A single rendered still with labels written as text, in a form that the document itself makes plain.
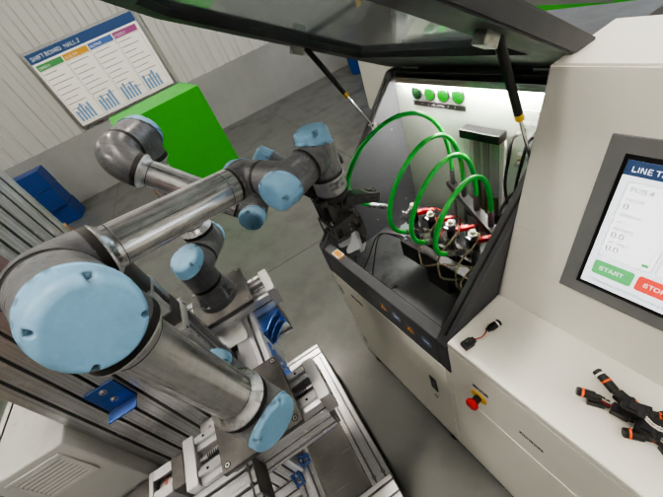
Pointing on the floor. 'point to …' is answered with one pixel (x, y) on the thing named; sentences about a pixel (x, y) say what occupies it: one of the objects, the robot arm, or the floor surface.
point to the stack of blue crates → (50, 194)
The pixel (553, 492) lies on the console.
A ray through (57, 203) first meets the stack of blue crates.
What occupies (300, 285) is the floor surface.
